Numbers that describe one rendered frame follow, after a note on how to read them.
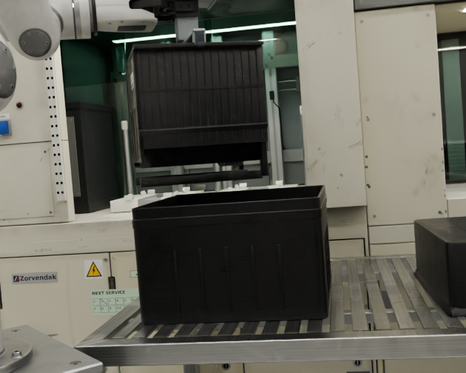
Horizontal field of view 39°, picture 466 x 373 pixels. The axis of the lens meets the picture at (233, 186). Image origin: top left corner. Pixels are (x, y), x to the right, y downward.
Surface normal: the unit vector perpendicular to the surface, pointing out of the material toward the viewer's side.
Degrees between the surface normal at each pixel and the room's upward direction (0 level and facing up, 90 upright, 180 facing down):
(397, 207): 90
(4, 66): 84
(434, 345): 90
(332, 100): 90
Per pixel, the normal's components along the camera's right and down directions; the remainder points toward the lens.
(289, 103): -0.15, 0.07
